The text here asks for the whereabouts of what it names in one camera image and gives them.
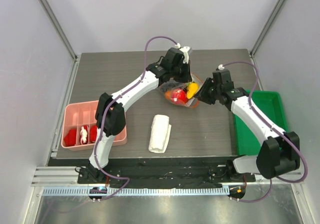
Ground yellow fake pepper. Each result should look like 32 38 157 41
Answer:
186 82 199 99

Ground dark fake grapes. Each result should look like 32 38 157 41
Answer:
158 81 184 93

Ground clear zip top bag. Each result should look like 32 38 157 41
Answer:
157 73 204 108

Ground red fake tomato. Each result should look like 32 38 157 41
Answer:
170 89 188 105

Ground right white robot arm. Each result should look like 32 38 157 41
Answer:
195 70 300 181

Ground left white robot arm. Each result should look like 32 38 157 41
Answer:
86 46 192 183

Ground green plastic bin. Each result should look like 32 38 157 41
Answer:
233 91 288 156

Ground rolled white towel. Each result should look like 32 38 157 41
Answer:
148 115 172 153

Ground red cloth right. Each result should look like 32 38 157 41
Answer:
89 125 98 143

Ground red cloth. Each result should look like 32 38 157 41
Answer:
63 128 77 147
89 125 98 143

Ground red white small item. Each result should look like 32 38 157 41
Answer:
79 125 89 145

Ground pink divided organizer tray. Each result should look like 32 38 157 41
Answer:
60 99 128 151

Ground red cloth left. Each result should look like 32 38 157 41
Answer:
63 128 77 147

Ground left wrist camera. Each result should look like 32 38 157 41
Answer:
175 43 192 64

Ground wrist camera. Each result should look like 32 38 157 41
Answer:
216 64 225 71
175 43 192 64

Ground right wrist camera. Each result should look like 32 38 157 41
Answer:
216 64 225 71

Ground perforated metal rail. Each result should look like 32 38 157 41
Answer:
42 186 230 196

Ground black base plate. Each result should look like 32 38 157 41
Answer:
48 156 256 189

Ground right aluminium frame post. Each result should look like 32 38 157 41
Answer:
249 0 287 58

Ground aluminium frame post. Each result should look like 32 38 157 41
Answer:
249 0 287 58
38 0 78 61

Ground left aluminium frame post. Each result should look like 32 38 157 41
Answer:
38 0 78 61

